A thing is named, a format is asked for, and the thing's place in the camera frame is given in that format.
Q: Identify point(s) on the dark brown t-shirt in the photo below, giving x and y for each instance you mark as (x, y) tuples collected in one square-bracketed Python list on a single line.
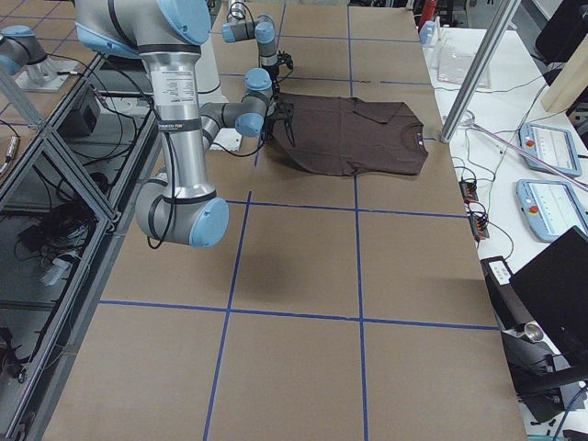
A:
[(346, 136)]

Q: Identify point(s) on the wooden board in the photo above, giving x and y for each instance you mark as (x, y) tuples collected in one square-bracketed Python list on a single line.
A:
[(570, 83)]

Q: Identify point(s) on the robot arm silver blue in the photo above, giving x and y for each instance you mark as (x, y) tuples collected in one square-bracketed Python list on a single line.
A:
[(172, 39), (241, 25)]

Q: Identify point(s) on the lower teach pendant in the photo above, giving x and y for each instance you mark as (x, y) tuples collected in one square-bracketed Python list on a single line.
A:
[(550, 208)]

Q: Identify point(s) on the clear plastic tray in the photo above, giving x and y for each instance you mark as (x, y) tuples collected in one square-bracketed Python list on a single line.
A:
[(452, 62)]

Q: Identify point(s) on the black laptop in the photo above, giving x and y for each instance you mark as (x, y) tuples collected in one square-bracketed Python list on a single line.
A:
[(553, 288)]

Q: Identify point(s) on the black camera stand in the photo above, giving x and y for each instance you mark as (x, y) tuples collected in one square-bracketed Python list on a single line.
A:
[(546, 383)]

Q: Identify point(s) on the upper teach pendant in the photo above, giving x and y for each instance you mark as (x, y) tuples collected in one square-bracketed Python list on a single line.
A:
[(552, 146)]

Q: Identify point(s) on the aluminium frame post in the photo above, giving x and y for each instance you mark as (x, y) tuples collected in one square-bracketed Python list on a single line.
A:
[(489, 44)]

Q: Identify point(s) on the orange black connector block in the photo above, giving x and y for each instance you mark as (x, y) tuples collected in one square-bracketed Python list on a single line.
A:
[(478, 223), (468, 191)]

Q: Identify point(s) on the teach pendant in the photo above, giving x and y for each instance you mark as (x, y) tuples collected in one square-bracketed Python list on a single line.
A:
[(550, 208), (552, 146)]

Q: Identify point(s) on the metal cup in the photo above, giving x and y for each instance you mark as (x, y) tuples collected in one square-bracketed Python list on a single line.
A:
[(532, 333)]

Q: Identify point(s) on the black box with white label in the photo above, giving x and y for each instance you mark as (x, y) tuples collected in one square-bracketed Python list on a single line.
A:
[(497, 275)]

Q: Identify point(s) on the orange black connector block lower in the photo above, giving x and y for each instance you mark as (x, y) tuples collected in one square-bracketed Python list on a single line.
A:
[(478, 223)]

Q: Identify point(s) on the orange black connector block upper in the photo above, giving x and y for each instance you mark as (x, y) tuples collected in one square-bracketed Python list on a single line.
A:
[(468, 191)]

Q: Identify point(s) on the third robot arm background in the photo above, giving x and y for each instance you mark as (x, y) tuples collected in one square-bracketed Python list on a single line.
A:
[(23, 57)]

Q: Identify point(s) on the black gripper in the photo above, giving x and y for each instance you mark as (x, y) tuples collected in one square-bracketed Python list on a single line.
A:
[(269, 71), (278, 111)]

